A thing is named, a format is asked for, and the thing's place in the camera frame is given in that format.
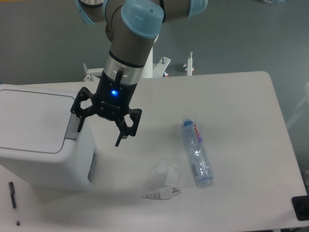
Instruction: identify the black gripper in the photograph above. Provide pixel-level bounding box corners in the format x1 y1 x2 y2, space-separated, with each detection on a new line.
70 70 142 148

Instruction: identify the white push-lid trash can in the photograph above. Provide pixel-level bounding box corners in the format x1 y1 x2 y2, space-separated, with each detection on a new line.
0 84 96 191

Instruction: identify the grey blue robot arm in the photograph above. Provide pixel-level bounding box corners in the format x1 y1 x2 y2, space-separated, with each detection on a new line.
70 0 208 140

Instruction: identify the crumpled white plastic wrapper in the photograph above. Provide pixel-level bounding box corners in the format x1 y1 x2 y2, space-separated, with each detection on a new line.
140 160 181 200

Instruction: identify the clear plastic water bottle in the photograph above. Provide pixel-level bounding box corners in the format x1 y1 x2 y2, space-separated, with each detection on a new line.
181 117 214 188

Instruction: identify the black pen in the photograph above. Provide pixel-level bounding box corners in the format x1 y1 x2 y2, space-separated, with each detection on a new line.
8 182 21 226

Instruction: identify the black device at table edge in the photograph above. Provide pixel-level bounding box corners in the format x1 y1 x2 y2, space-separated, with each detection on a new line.
292 195 309 221

